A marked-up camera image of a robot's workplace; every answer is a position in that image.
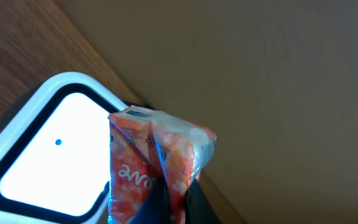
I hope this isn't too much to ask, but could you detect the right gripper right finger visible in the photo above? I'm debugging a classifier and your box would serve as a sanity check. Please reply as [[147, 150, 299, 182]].
[[185, 180, 222, 224]]

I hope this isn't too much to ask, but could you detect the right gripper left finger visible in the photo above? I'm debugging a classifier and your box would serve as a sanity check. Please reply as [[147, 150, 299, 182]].
[[130, 177, 168, 224]]

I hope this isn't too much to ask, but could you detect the white barcode scanner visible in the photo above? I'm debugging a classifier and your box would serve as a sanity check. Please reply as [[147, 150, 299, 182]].
[[0, 72, 126, 223]]

